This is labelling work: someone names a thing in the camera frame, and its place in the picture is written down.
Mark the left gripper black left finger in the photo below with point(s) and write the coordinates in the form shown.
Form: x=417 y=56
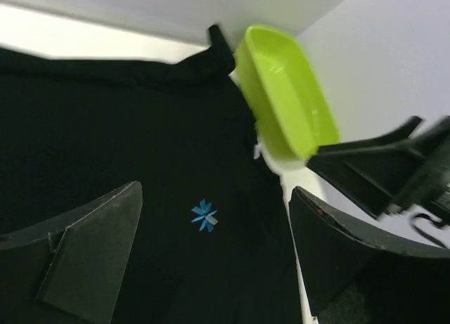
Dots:
x=69 y=268

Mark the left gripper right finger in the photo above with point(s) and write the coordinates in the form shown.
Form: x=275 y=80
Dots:
x=355 y=272

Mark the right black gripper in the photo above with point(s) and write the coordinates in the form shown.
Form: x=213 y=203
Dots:
x=373 y=171

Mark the green plastic tray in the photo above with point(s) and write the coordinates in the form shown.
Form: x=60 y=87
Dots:
x=292 y=114

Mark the black t shirt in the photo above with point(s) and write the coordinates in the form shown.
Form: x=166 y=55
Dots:
x=213 y=243

